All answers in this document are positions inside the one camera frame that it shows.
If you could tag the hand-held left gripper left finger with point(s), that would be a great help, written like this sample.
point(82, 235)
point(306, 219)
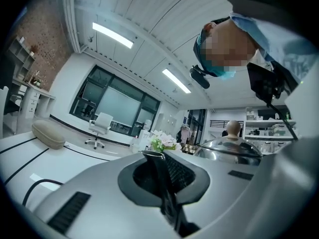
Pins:
point(99, 203)

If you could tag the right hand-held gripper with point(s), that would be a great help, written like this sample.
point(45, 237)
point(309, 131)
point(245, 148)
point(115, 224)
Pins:
point(304, 113)

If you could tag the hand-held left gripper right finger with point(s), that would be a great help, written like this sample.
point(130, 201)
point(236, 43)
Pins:
point(236, 203)

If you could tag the white shelf rack with items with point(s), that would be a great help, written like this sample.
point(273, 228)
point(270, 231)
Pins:
point(264, 131)

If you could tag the white table with black lines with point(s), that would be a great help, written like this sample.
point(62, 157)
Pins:
point(74, 155)

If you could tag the white office swivel chair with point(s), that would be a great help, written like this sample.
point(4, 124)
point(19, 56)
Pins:
point(99, 126)

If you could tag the beige oval pouch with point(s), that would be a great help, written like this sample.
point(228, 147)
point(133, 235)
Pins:
point(48, 134)

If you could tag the white water dispenser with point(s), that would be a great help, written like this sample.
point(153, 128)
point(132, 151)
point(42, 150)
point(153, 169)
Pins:
point(147, 131)

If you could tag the black-framed glass door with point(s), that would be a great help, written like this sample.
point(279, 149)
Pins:
point(197, 126)

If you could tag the pink flowers in white vase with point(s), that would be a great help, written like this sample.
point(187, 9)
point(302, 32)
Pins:
point(162, 142)

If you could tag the clothes rack with garments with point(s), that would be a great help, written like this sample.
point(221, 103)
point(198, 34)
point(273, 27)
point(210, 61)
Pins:
point(184, 133)

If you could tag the dark-framed window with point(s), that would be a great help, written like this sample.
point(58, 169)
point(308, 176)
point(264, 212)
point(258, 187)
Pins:
point(117, 103)

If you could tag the white locker cabinet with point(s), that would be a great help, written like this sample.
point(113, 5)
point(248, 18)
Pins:
point(165, 124)

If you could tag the person's torso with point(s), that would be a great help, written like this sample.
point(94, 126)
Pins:
point(274, 41)

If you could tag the white drawer desk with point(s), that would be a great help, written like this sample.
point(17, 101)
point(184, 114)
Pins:
point(37, 101)

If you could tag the person's head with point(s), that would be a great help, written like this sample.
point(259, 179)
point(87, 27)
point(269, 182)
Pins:
point(229, 48)

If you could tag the ceiling light bar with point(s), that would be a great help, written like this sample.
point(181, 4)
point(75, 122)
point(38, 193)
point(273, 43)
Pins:
point(176, 80)
point(112, 35)

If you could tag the open cubby shelf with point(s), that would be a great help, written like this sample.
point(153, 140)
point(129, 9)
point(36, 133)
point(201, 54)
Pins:
point(21, 56)

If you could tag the black head-mounted camera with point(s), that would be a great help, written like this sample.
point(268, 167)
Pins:
point(199, 76)

